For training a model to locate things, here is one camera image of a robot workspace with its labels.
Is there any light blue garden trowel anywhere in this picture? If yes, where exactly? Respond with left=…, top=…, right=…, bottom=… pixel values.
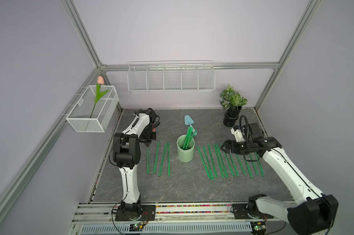
left=184, top=115, right=196, bottom=136

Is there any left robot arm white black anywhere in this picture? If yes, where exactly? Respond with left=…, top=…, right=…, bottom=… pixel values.
left=112, top=108, right=159, bottom=220

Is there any white wire wall shelf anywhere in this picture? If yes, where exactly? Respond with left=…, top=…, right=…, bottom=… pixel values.
left=127, top=60, right=216, bottom=93

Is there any bundle of green wrapped straws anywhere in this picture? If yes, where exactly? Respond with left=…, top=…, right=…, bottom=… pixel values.
left=182, top=126, right=197, bottom=150

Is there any eleventh green straw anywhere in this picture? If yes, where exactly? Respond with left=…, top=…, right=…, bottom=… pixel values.
left=255, top=153, right=265, bottom=177

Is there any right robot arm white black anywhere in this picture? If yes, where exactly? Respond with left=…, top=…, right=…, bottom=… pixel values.
left=220, top=123, right=339, bottom=235

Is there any light green metal cup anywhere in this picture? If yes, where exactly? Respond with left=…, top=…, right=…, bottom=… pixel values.
left=177, top=135, right=195, bottom=163

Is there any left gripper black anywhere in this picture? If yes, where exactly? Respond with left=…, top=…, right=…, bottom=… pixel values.
left=139, top=123, right=156, bottom=146

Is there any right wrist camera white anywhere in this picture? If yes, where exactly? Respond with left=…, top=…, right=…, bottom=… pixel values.
left=231, top=126, right=245, bottom=143

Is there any white vented cable duct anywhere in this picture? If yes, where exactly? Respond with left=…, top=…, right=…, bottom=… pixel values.
left=80, top=222, right=252, bottom=235

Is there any white mesh side basket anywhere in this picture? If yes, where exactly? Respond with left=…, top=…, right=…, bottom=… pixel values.
left=66, top=84, right=119, bottom=133

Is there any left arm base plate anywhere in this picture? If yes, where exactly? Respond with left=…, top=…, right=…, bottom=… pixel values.
left=114, top=204, right=156, bottom=221

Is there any pink artificial tulip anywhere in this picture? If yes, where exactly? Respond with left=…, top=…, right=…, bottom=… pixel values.
left=90, top=76, right=108, bottom=118

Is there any twelfth green straw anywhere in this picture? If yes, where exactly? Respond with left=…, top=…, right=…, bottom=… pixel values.
left=167, top=143, right=171, bottom=177

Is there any aluminium front rail frame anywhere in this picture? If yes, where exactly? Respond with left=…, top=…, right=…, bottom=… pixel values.
left=68, top=202, right=295, bottom=235

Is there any thirteenth green straw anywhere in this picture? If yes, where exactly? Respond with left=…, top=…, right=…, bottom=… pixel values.
left=158, top=143, right=168, bottom=177

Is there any green plant in black pot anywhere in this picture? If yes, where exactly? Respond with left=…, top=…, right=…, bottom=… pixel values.
left=220, top=84, right=248, bottom=127

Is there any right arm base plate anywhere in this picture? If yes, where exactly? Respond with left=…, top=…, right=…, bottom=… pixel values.
left=230, top=203, right=268, bottom=220

